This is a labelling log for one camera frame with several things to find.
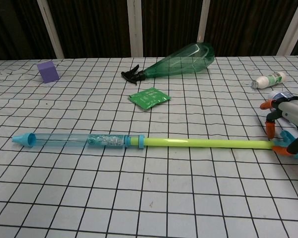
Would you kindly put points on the right orange-tipped robot hand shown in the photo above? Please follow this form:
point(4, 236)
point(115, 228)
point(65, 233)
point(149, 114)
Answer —
point(296, 111)

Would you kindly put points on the clear plastic water bottle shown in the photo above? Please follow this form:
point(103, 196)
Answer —
point(279, 95)

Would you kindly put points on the small white bottle green label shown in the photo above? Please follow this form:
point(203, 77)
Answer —
point(269, 80)

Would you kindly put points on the green spray bottle black trigger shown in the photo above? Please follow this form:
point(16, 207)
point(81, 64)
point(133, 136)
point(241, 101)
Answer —
point(183, 62)

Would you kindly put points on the green foil sachet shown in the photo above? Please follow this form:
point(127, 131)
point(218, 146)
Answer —
point(149, 98)

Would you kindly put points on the white checkered tablecloth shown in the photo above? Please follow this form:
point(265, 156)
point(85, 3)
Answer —
point(139, 193)

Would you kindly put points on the purple cube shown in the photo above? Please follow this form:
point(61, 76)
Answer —
point(48, 73)

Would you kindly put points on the white frame post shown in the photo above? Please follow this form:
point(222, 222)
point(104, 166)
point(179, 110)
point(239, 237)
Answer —
point(135, 27)
point(51, 29)
point(294, 27)
point(205, 22)

